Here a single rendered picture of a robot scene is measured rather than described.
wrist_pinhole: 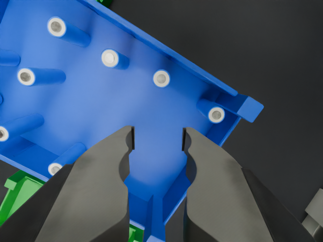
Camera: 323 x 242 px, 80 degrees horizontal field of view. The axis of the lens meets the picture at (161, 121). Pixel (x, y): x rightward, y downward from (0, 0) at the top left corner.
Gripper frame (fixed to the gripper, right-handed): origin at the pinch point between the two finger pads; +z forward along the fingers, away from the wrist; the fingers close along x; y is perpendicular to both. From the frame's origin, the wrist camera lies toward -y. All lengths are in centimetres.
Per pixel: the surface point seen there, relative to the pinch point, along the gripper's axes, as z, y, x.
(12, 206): 21, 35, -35
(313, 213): 31, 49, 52
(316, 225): 29, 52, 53
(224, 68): 45.9, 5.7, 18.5
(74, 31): 10.5, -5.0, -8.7
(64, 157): 6.9, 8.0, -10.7
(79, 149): 9.9, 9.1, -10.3
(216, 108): 7.1, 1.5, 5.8
